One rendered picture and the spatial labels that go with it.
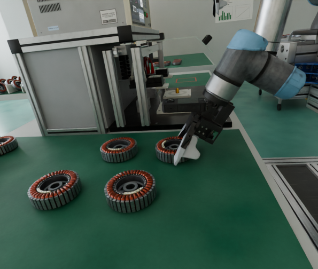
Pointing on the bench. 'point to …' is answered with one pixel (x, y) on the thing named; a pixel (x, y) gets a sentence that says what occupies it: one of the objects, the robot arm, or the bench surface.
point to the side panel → (62, 91)
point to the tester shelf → (83, 39)
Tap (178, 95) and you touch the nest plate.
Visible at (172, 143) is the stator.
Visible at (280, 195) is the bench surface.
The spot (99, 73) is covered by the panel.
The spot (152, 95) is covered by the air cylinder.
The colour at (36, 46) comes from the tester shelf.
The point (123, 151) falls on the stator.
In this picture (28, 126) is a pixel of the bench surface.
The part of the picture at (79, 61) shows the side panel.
